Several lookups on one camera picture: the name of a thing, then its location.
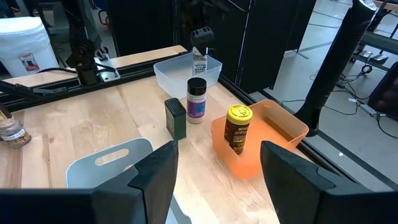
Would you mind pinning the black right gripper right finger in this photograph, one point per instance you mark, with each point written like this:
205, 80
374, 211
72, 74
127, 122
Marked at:
304, 196

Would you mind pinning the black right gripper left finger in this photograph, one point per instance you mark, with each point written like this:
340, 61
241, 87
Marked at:
143, 193

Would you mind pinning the bagel seasoning jar white lid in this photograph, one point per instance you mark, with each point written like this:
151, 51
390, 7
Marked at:
199, 65

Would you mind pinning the purple-label spice bottle black lid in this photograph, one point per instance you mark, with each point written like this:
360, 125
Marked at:
196, 102

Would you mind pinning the dark green spice tin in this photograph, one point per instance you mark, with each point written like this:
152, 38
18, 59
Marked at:
175, 119

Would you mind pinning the brown spice bottle yellow lid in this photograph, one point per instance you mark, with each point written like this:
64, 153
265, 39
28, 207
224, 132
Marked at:
237, 130

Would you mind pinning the small glass jar cork lid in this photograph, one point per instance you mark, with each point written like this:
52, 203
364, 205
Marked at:
14, 135

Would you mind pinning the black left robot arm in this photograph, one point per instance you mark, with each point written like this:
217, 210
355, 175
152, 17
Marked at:
82, 59

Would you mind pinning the clear plastic bin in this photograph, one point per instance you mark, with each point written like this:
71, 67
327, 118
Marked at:
174, 74

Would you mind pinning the pale grey plastic bin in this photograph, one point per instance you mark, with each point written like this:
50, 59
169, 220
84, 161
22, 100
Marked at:
87, 171

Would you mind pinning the orange plastic bin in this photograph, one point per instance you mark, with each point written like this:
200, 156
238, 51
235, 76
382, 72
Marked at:
264, 137

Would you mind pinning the black ribbed pole stand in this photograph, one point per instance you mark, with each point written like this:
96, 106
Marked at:
339, 56

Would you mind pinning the white plastic bucket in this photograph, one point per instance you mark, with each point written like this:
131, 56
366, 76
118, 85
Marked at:
25, 40

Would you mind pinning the black aluminium table frame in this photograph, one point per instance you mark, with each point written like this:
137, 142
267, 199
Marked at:
140, 70

